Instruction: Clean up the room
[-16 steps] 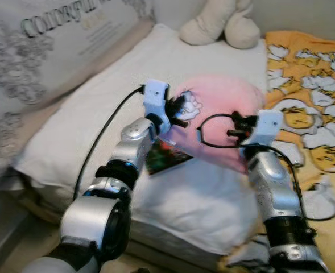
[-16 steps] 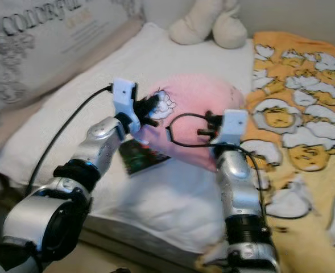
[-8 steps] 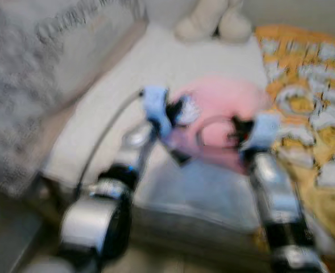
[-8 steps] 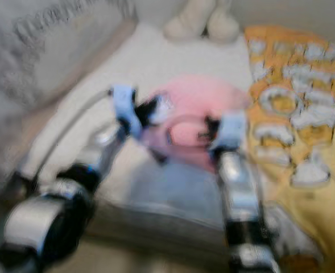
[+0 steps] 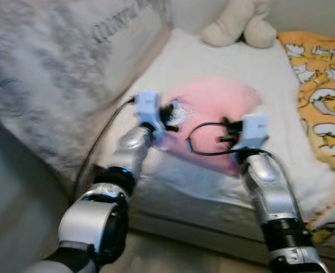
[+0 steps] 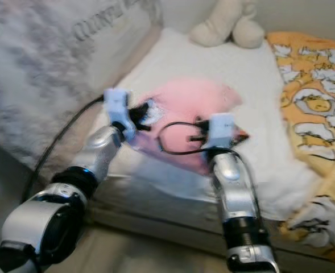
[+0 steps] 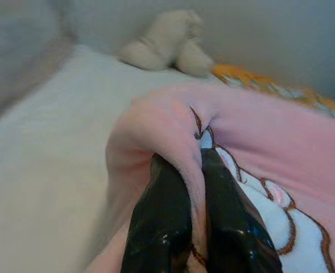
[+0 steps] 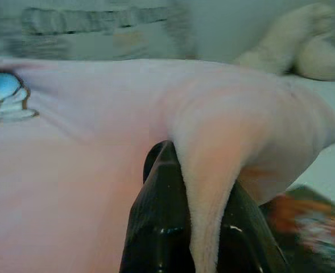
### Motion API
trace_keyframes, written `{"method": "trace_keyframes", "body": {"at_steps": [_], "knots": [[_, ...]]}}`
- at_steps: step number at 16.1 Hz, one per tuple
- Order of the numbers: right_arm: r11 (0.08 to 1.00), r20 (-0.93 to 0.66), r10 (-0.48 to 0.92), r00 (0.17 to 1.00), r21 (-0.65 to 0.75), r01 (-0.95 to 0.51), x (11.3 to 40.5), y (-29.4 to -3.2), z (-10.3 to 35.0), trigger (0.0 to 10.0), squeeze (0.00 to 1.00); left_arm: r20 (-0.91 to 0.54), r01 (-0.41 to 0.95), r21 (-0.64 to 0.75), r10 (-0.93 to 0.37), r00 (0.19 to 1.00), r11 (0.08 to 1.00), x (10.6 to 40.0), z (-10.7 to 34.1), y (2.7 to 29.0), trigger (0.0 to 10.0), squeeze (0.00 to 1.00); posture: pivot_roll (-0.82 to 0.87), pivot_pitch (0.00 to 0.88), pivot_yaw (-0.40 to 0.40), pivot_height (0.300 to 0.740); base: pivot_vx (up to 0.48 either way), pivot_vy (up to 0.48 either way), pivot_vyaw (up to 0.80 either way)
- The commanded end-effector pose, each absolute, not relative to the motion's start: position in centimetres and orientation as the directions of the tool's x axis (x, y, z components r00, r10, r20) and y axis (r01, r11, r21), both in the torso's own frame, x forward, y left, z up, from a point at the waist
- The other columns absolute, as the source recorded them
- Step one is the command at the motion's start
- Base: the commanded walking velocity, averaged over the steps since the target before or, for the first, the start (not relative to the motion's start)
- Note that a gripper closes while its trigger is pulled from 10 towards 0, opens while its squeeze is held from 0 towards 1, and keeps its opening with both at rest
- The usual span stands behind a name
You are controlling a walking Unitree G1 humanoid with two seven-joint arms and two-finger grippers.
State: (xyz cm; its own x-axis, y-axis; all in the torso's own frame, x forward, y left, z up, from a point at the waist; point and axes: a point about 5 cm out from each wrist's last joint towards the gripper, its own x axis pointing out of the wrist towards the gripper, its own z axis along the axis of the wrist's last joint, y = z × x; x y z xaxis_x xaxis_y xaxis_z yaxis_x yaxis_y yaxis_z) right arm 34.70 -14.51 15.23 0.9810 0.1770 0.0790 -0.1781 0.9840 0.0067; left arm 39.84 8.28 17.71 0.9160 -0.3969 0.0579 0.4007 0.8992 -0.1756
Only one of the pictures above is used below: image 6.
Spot white mattress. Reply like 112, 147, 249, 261
71, 27, 327, 228

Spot cream plush toy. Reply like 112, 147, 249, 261
188, 0, 266, 49

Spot grey fluffy blanket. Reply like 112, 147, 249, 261
0, 0, 162, 171

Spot yellow cartoon print blanket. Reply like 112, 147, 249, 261
267, 31, 335, 262

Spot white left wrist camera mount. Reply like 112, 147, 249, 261
104, 88, 137, 143

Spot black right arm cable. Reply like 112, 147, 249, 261
157, 121, 270, 222

